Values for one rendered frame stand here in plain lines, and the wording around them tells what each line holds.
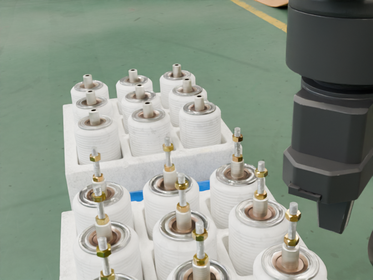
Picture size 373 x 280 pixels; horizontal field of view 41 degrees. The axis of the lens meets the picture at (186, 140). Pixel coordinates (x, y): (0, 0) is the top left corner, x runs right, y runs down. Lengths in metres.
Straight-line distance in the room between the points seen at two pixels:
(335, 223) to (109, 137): 0.73
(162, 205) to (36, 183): 0.66
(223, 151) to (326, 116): 0.78
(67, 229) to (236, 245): 0.30
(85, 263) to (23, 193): 0.69
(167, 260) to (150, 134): 0.41
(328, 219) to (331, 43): 0.16
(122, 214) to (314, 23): 0.57
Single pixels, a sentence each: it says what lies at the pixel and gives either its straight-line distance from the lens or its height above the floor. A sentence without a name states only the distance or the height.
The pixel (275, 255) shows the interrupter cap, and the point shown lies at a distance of 0.69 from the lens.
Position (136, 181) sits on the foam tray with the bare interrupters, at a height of 0.13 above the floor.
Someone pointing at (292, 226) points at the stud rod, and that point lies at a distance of 0.64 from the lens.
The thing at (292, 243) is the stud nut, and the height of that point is 0.29.
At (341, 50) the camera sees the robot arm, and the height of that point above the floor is 0.61.
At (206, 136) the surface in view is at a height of 0.20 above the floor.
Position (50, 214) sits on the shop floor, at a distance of 1.27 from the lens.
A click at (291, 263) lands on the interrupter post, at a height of 0.26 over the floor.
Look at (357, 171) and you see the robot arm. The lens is 0.34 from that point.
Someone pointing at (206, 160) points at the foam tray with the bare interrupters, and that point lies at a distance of 1.10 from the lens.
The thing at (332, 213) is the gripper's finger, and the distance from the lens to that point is 0.41.
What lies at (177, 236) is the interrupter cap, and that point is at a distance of 0.72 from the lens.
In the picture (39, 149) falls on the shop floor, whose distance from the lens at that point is 1.60.
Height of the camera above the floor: 0.70
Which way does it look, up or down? 27 degrees down
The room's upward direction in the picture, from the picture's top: 3 degrees counter-clockwise
